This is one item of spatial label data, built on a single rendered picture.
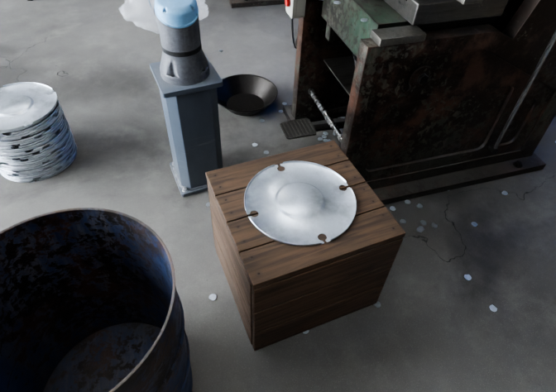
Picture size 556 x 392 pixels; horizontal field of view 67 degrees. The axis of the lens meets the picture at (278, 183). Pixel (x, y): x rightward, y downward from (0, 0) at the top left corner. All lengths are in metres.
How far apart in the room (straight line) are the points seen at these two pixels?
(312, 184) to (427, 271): 0.54
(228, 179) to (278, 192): 0.14
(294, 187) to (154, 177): 0.73
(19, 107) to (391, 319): 1.44
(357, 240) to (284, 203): 0.20
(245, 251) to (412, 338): 0.59
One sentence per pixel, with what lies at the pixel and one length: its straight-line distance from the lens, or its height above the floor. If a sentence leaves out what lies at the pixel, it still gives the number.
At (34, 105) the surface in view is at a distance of 1.76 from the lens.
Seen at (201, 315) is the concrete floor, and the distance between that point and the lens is 1.31.
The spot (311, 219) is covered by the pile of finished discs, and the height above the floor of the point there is 0.35.
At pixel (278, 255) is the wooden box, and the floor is 0.35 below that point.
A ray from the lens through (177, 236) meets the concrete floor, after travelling 1.48.
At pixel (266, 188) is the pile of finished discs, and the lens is 1.11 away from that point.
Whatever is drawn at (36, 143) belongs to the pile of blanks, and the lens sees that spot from 1.72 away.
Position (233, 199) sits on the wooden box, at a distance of 1.09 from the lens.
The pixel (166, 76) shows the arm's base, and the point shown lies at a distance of 1.34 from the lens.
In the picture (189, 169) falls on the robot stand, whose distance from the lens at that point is 1.52.
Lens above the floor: 1.16
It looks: 46 degrees down
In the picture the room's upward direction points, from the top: 3 degrees clockwise
